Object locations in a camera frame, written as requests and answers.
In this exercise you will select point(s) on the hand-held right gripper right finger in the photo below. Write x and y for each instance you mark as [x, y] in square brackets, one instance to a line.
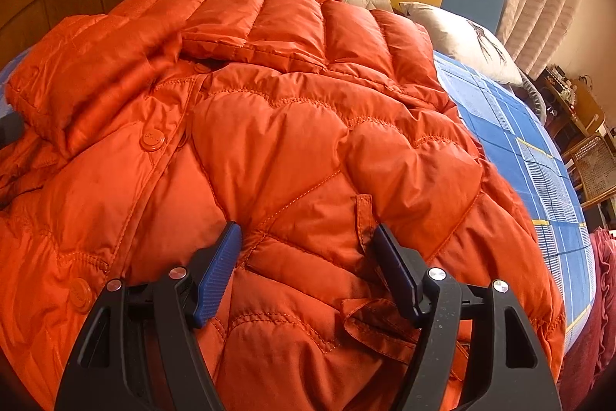
[393, 269]

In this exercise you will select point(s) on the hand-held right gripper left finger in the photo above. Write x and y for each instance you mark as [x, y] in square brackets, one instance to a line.
[221, 264]

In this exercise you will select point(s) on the orange down jacket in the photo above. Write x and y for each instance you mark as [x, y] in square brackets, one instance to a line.
[269, 141]

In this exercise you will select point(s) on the blue plaid bedsheet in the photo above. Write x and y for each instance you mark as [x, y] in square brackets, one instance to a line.
[524, 151]

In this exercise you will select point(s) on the red ruffled cloth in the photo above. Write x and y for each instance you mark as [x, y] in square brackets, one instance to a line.
[589, 319]

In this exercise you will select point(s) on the wooden rattan chair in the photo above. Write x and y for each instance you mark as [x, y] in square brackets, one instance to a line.
[594, 168]

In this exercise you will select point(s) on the cream printed pillow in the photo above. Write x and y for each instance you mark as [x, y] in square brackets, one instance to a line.
[469, 38]

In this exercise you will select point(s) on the cluttered wooden desk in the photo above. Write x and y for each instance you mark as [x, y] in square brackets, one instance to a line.
[572, 95]

